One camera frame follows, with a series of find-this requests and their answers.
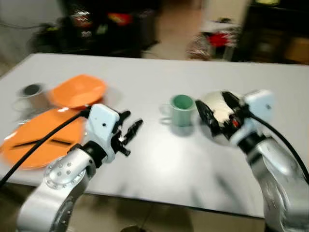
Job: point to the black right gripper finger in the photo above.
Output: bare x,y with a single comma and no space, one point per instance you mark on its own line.
206,117
231,101

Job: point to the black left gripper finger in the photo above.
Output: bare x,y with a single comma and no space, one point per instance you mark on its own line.
124,116
133,129

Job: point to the white ceramic bowl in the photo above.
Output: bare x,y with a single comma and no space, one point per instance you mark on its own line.
219,108

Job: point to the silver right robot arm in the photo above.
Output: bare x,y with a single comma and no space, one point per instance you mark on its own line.
280,183

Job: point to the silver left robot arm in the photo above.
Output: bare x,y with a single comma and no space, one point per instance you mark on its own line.
58,186

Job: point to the green mug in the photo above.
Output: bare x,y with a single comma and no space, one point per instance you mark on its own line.
182,113

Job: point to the orange plastic bowl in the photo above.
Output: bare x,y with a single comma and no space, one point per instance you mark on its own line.
77,92

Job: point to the black chopstick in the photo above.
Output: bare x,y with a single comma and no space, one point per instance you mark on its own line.
26,143
63,141

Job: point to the red and white bag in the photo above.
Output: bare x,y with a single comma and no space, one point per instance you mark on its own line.
217,39

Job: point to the black cabinet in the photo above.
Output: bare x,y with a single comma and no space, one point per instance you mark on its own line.
275,31

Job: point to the orange plastic plate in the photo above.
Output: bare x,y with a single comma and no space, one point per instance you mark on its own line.
29,129

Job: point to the grey mug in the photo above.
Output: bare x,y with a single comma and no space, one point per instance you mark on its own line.
34,96

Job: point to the dark cluttered shelf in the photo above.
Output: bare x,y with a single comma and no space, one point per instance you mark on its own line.
96,26

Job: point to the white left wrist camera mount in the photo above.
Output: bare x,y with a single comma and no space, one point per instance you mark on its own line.
102,126

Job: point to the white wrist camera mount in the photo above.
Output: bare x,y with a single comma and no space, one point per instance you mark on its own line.
102,126
260,104

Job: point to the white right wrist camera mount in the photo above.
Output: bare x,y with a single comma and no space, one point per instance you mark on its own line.
260,104

